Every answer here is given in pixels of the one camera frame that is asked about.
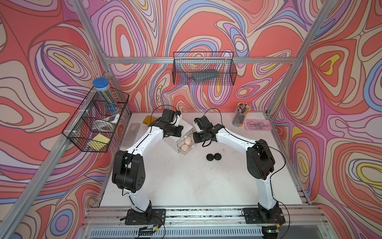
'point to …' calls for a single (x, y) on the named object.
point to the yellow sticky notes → (98, 142)
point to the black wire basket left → (92, 126)
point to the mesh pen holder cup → (238, 118)
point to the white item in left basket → (113, 119)
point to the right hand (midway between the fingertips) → (196, 140)
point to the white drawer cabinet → (171, 140)
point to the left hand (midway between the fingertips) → (181, 131)
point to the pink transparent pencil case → (257, 125)
